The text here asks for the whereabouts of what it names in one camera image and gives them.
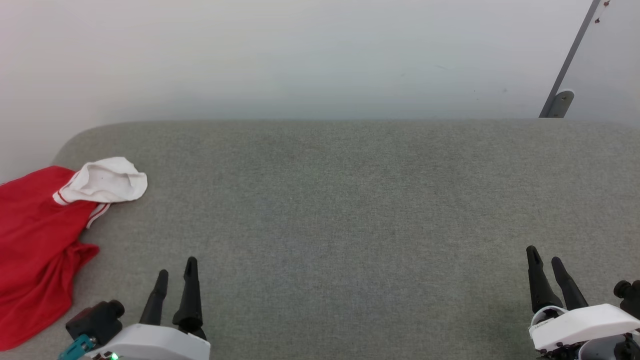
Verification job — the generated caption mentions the grey metal door frame strip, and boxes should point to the grey metal door frame strip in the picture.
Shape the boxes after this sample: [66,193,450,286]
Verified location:
[539,0,602,119]

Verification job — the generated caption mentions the red and white shirt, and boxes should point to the red and white shirt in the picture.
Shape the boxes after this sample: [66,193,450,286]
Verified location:
[0,157,148,352]

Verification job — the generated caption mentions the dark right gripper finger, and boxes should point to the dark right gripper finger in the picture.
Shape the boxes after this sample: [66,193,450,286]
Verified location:
[551,256,589,311]
[526,245,564,315]

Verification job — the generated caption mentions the white door panel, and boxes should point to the white door panel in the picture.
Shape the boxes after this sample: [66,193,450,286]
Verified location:
[559,0,640,127]

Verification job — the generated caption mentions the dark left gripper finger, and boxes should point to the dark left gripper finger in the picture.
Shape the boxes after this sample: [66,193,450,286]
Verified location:
[139,269,169,326]
[172,257,207,341]

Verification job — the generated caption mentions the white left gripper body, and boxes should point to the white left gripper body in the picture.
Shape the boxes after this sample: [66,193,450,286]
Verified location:
[82,323,211,360]

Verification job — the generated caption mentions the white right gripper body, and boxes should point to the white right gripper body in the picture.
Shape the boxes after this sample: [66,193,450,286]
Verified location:
[529,303,640,360]

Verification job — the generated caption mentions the grey metal bracket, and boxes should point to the grey metal bracket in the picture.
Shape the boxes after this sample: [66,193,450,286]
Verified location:
[547,90,575,119]

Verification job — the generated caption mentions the teal left camera connector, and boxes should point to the teal left camera connector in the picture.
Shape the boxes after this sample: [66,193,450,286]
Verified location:
[58,334,96,360]

